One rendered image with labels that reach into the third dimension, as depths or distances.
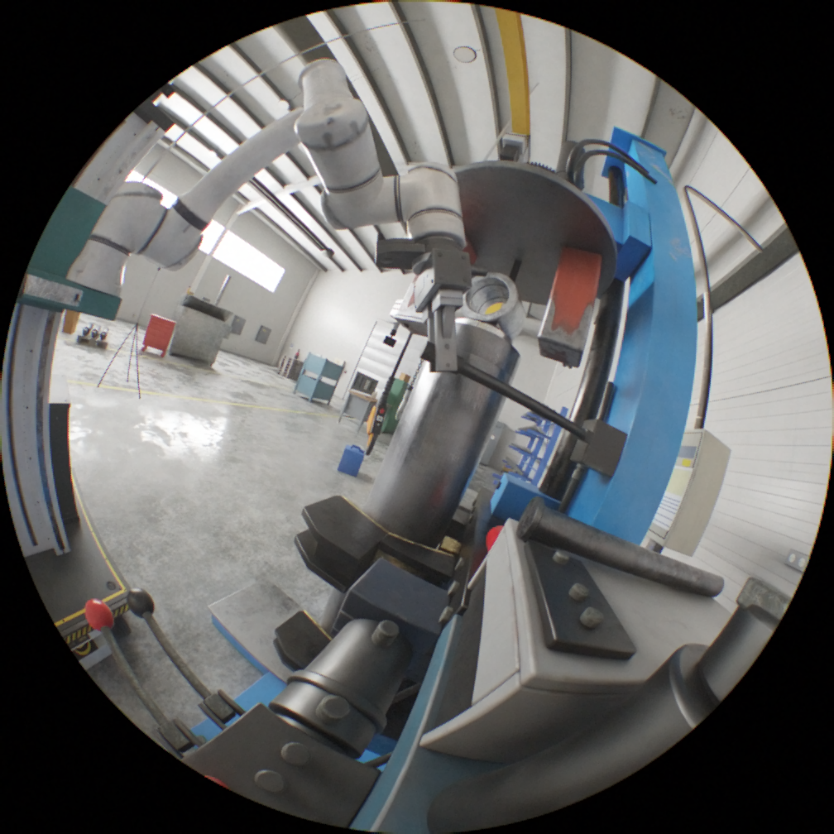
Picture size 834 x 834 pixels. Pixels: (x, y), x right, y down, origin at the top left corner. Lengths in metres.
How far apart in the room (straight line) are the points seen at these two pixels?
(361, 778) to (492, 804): 0.12
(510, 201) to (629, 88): 5.38
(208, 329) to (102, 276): 7.60
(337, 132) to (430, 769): 0.56
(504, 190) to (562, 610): 0.68
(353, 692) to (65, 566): 1.19
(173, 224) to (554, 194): 0.90
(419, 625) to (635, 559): 0.27
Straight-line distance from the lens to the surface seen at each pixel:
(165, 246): 0.85
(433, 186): 0.43
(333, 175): 0.39
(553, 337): 0.57
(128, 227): 0.81
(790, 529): 2.00
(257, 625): 1.32
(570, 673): 0.15
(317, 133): 0.35
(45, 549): 1.40
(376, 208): 0.44
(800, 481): 2.06
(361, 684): 0.31
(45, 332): 1.00
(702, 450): 1.01
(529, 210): 0.67
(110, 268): 0.79
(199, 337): 8.25
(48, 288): 0.79
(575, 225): 0.67
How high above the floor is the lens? 1.27
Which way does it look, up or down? 3 degrees down
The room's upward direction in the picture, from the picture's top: 23 degrees clockwise
